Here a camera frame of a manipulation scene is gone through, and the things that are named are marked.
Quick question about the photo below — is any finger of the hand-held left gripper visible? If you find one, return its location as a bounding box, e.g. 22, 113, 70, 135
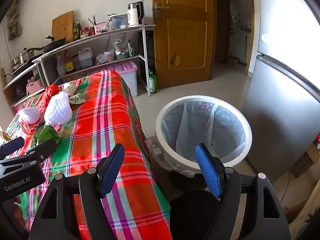
0, 138, 57, 168
0, 137, 25, 156

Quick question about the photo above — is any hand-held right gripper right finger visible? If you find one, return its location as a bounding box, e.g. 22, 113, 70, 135
195, 144, 292, 240

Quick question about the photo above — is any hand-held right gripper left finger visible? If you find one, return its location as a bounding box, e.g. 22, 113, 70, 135
29, 144, 125, 240

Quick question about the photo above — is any green snack wrapper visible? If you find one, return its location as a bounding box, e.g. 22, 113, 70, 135
32, 125, 62, 145

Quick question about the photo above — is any small white foam fruit net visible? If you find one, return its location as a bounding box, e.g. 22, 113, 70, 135
19, 107, 40, 124

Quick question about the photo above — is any white rimmed waste bin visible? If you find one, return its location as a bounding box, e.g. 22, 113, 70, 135
155, 95, 252, 190

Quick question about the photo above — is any large white foam fruit net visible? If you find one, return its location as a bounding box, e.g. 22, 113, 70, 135
44, 91, 73, 125

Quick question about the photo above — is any clear plastic bin liner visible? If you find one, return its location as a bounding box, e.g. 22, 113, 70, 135
145, 101, 247, 178

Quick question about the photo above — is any red plastic bag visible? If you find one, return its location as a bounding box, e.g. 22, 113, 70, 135
41, 84, 59, 105

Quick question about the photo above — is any green and white wrapper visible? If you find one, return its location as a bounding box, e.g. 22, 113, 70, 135
69, 94, 87, 105

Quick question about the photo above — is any white paper cup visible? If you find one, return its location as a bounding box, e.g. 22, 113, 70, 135
62, 82, 78, 96

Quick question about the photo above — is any person's left hand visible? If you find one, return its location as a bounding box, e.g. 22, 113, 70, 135
11, 195, 27, 230

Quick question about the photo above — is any plaid tablecloth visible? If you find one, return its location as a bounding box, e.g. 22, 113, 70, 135
0, 70, 173, 240

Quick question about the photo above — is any pink plastic basket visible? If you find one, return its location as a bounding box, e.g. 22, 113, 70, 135
26, 79, 42, 95

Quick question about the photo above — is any small metal shelf rack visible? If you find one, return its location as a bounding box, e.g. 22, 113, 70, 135
2, 62, 48, 108

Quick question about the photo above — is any black induction cooker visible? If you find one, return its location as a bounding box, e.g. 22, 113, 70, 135
11, 60, 38, 75

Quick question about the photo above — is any clear plastic bottle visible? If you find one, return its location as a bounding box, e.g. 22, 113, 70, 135
55, 54, 66, 78

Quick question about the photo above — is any yellow label sauce bottle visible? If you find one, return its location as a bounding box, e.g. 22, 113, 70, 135
64, 49, 75, 74

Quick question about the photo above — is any steel pot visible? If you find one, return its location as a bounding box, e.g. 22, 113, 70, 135
10, 47, 44, 67

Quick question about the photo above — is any brown cardboard box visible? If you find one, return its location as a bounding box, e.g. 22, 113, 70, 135
291, 142, 320, 178

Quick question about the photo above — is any green plastic bottle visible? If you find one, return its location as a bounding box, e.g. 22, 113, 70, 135
147, 69, 157, 93

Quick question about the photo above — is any plastic jug of dark liquid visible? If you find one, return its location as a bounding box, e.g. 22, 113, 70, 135
78, 47, 95, 68

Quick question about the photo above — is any silver refrigerator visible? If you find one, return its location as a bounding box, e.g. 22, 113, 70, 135
241, 0, 320, 183

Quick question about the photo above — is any storage box with purple lid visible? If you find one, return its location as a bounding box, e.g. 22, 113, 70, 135
91, 61, 139, 98

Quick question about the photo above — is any black frying pan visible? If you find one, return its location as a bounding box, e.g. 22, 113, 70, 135
41, 35, 67, 53

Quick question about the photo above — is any crumpled clear plastic bag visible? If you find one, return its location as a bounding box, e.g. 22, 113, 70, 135
96, 53, 110, 65

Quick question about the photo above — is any pineapple print cushion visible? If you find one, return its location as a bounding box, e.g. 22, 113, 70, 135
287, 200, 320, 240

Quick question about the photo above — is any white plastic tub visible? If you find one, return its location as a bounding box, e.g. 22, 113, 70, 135
103, 49, 115, 62

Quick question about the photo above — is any green hanging cloth bag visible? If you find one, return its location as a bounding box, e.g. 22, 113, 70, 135
7, 2, 23, 40

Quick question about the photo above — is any green and white pouch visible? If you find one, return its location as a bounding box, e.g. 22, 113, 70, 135
127, 39, 136, 57

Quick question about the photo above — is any wooden cutting board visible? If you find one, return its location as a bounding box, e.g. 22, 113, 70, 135
52, 11, 75, 43

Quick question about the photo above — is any white and green food bag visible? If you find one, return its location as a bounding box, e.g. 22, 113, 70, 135
113, 38, 128, 55

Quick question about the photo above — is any large metal shelf rack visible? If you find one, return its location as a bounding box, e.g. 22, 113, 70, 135
32, 24, 157, 97

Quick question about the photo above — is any pink chopstick holder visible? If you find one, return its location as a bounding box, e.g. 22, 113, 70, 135
94, 21, 110, 34

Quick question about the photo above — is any wooden door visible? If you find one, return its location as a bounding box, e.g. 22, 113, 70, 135
151, 0, 215, 89

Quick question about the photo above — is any clear lidded container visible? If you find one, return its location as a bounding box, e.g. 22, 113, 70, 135
108, 13, 129, 30

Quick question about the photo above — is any white electric kettle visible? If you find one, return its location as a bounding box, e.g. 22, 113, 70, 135
127, 1, 145, 28

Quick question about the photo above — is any metal door handle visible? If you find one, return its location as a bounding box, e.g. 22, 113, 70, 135
154, 2, 170, 19

